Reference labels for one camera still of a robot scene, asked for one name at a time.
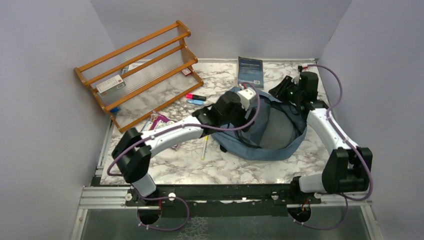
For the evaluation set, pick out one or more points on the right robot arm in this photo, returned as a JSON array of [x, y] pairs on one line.
[[348, 168]]

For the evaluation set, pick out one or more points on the white box on shelf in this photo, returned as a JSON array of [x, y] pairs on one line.
[[111, 85]]

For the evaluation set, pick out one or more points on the blue highlighter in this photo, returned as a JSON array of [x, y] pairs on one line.
[[195, 102]]

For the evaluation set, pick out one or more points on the purple stationery package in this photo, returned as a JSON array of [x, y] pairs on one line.
[[156, 121]]

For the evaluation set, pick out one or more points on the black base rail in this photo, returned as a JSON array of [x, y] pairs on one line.
[[222, 200]]

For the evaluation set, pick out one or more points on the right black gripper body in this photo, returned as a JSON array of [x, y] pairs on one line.
[[295, 95]]

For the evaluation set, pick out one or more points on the blue backpack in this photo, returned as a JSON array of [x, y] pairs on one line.
[[276, 134]]

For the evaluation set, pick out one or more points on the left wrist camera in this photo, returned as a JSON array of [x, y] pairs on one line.
[[247, 97]]

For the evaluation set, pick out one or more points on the small red white box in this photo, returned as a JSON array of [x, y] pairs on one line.
[[187, 71]]

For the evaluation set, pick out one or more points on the yellow capped pen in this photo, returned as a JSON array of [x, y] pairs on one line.
[[204, 149]]

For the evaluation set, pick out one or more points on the wooden shelf rack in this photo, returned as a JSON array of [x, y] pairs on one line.
[[151, 69]]

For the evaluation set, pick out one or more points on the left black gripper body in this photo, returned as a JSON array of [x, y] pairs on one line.
[[237, 117]]

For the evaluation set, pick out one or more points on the dark blue book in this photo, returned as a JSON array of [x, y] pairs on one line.
[[250, 70]]

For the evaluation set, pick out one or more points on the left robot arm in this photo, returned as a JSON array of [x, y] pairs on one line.
[[135, 149]]

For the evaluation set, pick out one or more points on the pink black highlighter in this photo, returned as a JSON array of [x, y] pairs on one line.
[[195, 97]]

